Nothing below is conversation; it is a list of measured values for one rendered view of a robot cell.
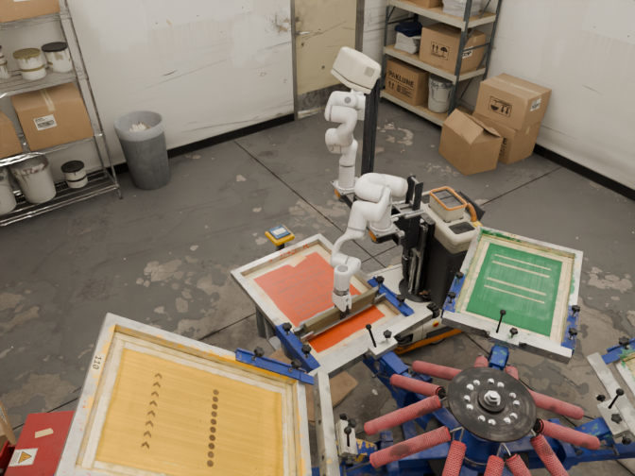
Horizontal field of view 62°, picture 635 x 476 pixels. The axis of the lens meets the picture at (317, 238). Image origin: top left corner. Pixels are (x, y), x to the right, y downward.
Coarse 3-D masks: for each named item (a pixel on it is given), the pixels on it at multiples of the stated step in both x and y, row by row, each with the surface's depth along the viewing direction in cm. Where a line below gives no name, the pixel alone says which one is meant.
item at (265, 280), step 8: (272, 272) 286; (280, 272) 286; (288, 272) 286; (256, 280) 281; (264, 280) 281; (272, 280) 281; (264, 288) 276; (272, 288) 276; (272, 296) 272; (280, 296) 272; (280, 304) 267; (288, 312) 263; (320, 312) 263; (296, 320) 258; (336, 328) 254; (344, 328) 254; (320, 336) 250; (328, 336) 250; (336, 336) 250; (344, 336) 250; (312, 344) 246; (320, 344) 246; (328, 344) 246
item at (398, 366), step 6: (390, 354) 231; (378, 360) 233; (384, 360) 229; (390, 360) 228; (396, 360) 228; (390, 366) 226; (396, 366) 226; (402, 366) 226; (390, 372) 228; (396, 372) 224; (402, 372) 224
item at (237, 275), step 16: (304, 240) 302; (320, 240) 302; (272, 256) 291; (288, 256) 296; (240, 272) 281; (368, 288) 276; (256, 304) 264; (272, 320) 254; (400, 320) 253; (368, 336) 245; (336, 352) 238
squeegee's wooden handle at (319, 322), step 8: (360, 296) 257; (368, 296) 257; (352, 304) 253; (360, 304) 257; (328, 312) 248; (336, 312) 249; (352, 312) 257; (312, 320) 244; (320, 320) 245; (328, 320) 248; (336, 320) 253; (304, 328) 244; (312, 328) 244; (320, 328) 248
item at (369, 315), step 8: (304, 256) 296; (312, 256) 296; (320, 256) 296; (288, 264) 291; (304, 264) 291; (312, 264) 291; (320, 264) 291; (328, 264) 291; (296, 272) 286; (328, 272) 286; (352, 288) 276; (368, 312) 263; (376, 312) 263; (352, 320) 258; (360, 320) 258; (368, 320) 258; (376, 320) 258; (352, 328) 254; (360, 328) 254
